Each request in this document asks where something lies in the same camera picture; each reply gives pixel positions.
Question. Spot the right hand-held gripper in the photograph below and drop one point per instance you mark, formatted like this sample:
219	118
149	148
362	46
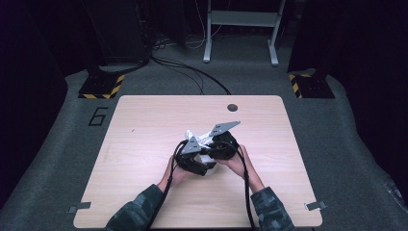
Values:
226	147

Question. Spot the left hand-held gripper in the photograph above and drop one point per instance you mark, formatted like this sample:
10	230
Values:
192	162

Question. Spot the person's left hand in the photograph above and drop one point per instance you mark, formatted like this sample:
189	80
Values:
173	178

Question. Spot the person's right hand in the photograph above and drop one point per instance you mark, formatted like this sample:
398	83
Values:
243	168

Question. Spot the black hazard-striped stand base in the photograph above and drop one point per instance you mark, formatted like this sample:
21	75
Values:
99	86
312	86

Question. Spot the grey tape strip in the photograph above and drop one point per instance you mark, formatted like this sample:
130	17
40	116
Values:
78	207
316	205

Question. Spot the black cabinet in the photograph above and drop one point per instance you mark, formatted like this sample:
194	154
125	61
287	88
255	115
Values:
118	32

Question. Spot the dark curtain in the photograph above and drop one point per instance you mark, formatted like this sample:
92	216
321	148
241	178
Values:
369	64
29	80

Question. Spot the white metal stand frame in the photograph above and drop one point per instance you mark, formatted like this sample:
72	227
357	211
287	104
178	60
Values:
243	18

